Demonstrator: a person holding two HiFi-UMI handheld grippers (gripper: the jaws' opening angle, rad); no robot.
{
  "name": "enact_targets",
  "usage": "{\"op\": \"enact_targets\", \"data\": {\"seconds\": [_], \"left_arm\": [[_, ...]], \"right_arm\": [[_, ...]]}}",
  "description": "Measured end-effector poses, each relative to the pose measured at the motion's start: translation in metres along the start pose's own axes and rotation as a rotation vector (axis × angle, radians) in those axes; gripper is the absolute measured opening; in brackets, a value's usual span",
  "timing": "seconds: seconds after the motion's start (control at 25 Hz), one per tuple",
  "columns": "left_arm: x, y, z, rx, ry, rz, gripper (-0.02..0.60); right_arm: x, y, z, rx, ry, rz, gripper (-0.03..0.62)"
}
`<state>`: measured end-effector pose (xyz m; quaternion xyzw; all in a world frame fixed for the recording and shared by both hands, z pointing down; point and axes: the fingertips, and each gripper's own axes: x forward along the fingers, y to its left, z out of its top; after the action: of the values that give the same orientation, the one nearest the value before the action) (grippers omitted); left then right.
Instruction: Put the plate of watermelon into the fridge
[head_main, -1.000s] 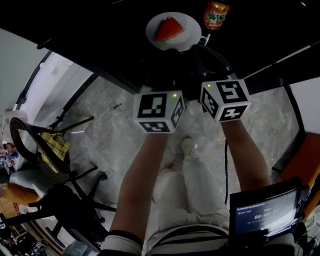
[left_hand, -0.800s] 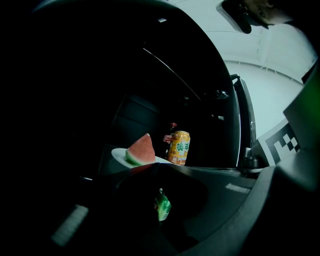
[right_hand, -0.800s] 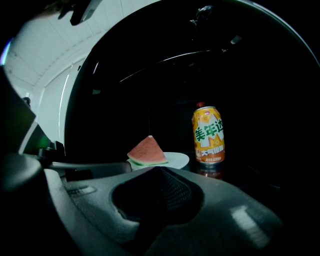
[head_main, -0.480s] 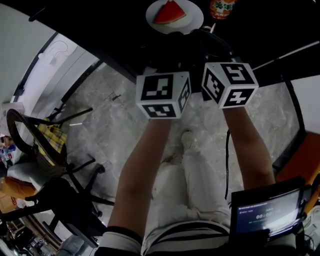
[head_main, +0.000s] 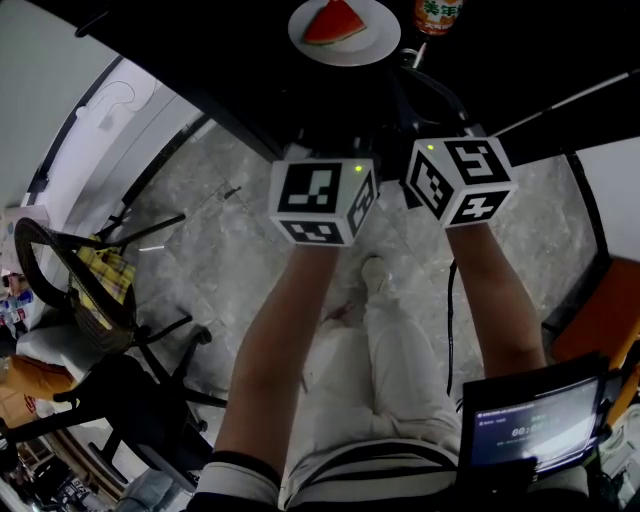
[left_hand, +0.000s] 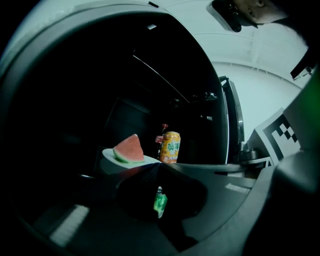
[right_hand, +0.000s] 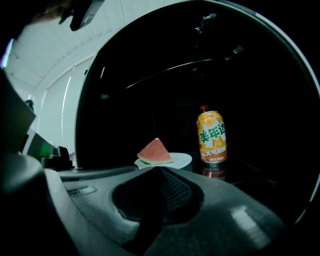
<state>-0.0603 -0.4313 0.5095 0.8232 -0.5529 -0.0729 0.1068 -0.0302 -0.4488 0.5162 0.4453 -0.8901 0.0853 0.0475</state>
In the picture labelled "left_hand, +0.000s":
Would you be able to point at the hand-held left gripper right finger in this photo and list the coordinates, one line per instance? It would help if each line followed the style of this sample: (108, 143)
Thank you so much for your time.
(225, 200)

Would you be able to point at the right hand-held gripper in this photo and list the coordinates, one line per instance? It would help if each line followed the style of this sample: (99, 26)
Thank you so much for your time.
(287, 130)

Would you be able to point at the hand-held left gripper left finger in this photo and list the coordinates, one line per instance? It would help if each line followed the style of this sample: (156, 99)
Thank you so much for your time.
(100, 225)

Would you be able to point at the white round plate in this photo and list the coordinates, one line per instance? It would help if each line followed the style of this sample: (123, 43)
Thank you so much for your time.
(107, 153)

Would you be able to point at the red watermelon slice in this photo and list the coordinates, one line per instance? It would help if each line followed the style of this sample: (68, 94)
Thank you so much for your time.
(130, 150)

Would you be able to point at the black fridge cabinet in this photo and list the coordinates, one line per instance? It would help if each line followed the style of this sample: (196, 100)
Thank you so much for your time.
(75, 100)

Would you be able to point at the green drink can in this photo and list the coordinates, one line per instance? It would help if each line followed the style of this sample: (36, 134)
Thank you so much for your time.
(160, 202)

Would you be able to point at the orange drink can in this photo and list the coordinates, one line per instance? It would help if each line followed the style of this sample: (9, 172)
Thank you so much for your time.
(170, 150)

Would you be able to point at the dark bottle with red cap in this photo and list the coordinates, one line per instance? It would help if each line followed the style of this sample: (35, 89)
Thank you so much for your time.
(160, 138)

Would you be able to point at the person's face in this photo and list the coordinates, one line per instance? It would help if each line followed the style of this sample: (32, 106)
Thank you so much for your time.
(262, 11)

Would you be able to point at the head-worn camera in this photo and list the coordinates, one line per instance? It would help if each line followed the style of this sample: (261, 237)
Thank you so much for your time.
(225, 15)

